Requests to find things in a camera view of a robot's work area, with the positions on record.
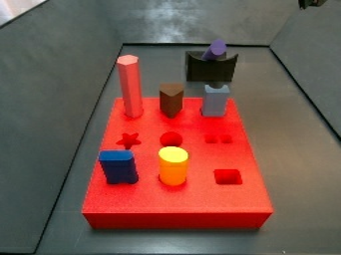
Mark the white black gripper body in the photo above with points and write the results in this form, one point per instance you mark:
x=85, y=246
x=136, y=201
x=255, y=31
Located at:
x=305, y=3

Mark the purple cylinder peg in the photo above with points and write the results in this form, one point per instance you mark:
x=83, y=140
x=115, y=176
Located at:
x=214, y=50

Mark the red shape sorter board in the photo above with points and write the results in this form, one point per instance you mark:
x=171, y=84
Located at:
x=222, y=195

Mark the black curved cradle block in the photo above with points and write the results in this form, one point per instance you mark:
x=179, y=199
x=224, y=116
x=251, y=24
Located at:
x=208, y=71

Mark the light blue notched peg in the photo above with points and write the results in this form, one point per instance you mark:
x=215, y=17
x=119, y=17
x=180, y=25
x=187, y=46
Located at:
x=214, y=101

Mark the brown triangular peg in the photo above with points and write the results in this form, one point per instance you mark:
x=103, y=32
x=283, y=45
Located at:
x=171, y=95

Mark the pink hexagonal peg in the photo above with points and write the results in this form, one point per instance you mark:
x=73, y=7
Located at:
x=131, y=85

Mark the yellow orange cylinder peg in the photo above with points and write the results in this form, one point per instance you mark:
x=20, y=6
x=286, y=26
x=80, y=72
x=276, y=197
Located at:
x=173, y=158

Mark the dark blue arch peg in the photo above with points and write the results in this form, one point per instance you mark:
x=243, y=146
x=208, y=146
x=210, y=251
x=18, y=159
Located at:
x=119, y=167

